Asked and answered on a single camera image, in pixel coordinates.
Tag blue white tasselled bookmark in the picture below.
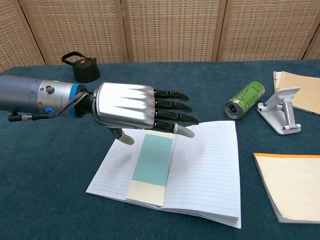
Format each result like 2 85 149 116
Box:
126 129 175 207

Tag cream notepad orange edge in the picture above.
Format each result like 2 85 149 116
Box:
252 152 320 224

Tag green drink can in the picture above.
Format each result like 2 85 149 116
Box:
224 80 266 120

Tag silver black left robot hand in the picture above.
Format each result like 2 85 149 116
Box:
91 81 200 146

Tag woven bamboo folding screen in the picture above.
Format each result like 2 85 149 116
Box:
0 0 320 73

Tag blue felt table cover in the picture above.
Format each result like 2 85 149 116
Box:
0 59 320 240

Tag white folding phone stand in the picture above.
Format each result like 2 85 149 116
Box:
257 86 302 136

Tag open lined notebook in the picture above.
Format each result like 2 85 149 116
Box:
85 120 242 230

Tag kraft spiral notebook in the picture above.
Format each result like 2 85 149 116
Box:
272 70 320 116

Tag black cast iron teapot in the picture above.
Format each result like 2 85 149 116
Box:
61 51 101 84

